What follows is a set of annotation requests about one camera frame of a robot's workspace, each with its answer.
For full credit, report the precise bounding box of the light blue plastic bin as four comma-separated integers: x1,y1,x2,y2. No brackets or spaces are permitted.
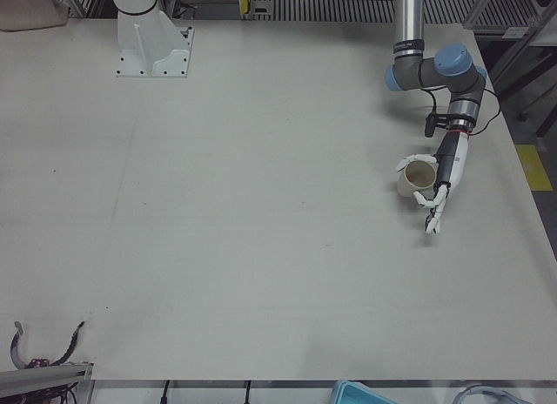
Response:
330,380,408,404

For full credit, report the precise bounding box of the aluminium profile post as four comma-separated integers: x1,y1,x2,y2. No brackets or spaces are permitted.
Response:
0,362,95,404

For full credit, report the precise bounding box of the beige paper cup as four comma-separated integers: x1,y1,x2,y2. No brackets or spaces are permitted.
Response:
396,159,438,199

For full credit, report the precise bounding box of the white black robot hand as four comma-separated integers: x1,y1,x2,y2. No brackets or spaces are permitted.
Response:
394,131,470,237

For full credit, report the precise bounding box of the pale curved tube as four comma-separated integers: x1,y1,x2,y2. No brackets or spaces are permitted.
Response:
450,382,521,404

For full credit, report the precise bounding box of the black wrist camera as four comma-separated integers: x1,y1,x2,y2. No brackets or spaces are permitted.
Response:
425,111,452,138

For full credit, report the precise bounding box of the aluminium frame rack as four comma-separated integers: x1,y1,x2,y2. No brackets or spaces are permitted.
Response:
461,0,557,138

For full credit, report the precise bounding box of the metal claw bracket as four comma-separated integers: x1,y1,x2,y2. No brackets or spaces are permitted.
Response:
9,320,86,370

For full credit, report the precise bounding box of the beige curtain cloth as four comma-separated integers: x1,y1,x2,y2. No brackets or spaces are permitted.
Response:
0,0,69,32

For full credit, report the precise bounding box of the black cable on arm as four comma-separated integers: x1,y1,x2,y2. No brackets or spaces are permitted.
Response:
419,85,501,136

